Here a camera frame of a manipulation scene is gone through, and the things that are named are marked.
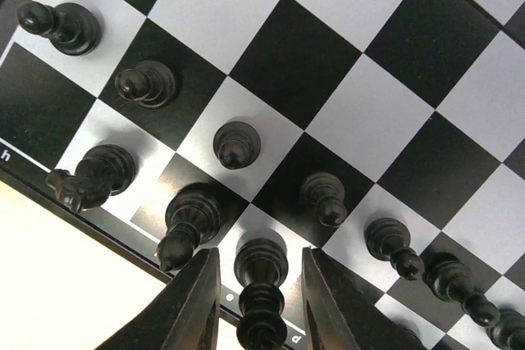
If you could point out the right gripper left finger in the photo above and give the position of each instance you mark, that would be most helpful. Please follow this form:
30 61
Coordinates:
184 315

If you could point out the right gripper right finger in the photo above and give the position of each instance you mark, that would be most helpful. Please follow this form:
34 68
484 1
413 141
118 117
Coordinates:
338 316

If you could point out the black pawn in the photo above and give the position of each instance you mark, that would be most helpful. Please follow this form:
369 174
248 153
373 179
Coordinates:
388 239
236 145
323 194
508 333
150 84
451 281

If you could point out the black silver chess board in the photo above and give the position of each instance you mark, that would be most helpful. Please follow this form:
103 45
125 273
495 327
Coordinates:
417 106

